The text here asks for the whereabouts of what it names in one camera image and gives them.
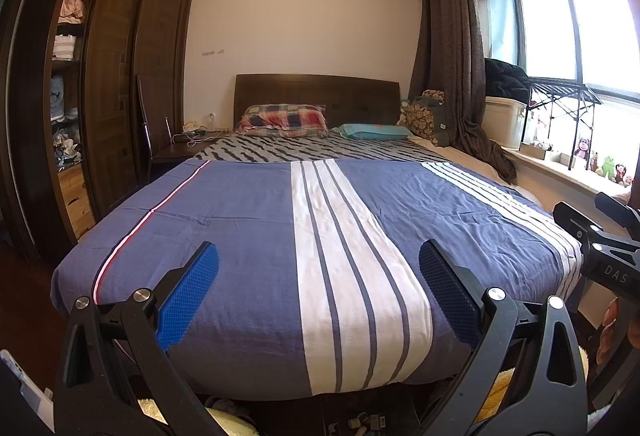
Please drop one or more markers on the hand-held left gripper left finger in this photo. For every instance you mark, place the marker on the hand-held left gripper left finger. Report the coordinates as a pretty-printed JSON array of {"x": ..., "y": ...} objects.
[{"x": 187, "y": 296}]

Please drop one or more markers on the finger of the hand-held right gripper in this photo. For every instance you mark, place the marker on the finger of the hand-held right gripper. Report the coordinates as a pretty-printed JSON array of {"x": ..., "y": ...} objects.
[
  {"x": 580, "y": 231},
  {"x": 622, "y": 213}
]

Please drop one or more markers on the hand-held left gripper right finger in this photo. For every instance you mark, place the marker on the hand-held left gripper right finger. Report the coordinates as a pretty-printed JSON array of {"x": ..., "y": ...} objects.
[{"x": 447, "y": 296}]

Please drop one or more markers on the person's right hand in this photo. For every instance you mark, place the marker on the person's right hand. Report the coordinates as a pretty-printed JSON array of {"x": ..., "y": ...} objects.
[{"x": 612, "y": 328}]

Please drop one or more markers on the green frog toy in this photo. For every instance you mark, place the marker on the green frog toy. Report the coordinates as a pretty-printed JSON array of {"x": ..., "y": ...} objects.
[{"x": 609, "y": 168}]

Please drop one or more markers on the brown monkey plush toy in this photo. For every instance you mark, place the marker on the brown monkey plush toy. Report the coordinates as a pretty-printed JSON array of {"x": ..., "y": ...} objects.
[{"x": 582, "y": 148}]

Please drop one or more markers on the blue white striped blanket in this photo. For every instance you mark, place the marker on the blue white striped blanket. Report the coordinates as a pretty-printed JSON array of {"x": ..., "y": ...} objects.
[{"x": 225, "y": 226}]

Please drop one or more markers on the pale slipper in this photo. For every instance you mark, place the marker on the pale slipper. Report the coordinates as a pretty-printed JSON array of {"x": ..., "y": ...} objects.
[{"x": 227, "y": 407}]

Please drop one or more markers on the white storage box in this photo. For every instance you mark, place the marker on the white storage box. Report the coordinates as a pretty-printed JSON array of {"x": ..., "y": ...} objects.
[{"x": 505, "y": 124}]

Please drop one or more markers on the black drying rack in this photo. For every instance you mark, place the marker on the black drying rack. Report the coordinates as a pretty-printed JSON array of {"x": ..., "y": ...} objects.
[{"x": 565, "y": 89}]

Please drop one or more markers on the dark wooden nightstand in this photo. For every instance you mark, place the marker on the dark wooden nightstand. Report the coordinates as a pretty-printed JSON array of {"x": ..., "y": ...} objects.
[{"x": 175, "y": 151}]

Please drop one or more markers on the black jacket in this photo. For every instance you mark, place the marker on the black jacket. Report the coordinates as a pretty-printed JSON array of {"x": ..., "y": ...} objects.
[{"x": 505, "y": 79}]

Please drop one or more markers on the dark chair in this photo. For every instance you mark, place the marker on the dark chair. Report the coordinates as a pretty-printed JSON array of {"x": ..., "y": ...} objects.
[{"x": 150, "y": 126}]

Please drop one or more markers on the brown patterned bag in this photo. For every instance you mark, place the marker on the brown patterned bag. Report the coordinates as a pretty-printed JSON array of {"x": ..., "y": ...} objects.
[{"x": 425, "y": 119}]

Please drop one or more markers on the teal pillow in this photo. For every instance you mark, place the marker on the teal pillow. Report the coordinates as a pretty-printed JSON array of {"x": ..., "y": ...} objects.
[{"x": 375, "y": 131}]

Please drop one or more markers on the white smartphone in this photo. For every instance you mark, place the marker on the white smartphone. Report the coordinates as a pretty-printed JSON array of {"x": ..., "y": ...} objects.
[{"x": 27, "y": 386}]

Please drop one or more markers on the zebra striped bedsheet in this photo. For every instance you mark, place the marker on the zebra striped bedsheet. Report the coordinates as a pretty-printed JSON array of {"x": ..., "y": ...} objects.
[{"x": 300, "y": 147}]

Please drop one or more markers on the patterned clothes pile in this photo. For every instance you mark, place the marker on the patterned clothes pile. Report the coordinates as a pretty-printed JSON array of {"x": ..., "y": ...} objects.
[{"x": 67, "y": 149}]

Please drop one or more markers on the glass window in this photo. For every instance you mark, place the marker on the glass window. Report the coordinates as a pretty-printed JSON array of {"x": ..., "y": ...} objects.
[{"x": 590, "y": 26}]

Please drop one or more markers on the plaid pillow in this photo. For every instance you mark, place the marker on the plaid pillow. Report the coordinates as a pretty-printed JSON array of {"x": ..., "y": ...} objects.
[{"x": 282, "y": 121}]

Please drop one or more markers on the green roller blind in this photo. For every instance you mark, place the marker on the green roller blind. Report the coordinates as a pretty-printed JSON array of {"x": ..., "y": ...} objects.
[{"x": 500, "y": 16}]

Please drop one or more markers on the light blue folded clothes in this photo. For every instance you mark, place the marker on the light blue folded clothes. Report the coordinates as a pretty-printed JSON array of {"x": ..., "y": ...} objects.
[{"x": 62, "y": 96}]

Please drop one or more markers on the dark wooden wardrobe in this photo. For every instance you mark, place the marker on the dark wooden wardrobe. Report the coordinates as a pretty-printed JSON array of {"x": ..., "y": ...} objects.
[{"x": 107, "y": 66}]

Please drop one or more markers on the dark wooden headboard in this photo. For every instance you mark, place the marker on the dark wooden headboard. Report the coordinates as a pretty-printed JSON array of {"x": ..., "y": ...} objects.
[{"x": 320, "y": 89}]

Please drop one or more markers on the brown curtain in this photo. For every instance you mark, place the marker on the brown curtain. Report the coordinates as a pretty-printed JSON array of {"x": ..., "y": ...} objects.
[{"x": 450, "y": 16}]

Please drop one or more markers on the striped folded cloth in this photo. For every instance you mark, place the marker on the striped folded cloth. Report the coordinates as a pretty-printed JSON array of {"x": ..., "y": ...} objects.
[{"x": 64, "y": 49}]

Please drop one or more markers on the pink folded clothes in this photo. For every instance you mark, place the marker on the pink folded clothes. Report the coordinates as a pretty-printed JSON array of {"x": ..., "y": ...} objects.
[{"x": 72, "y": 9}]

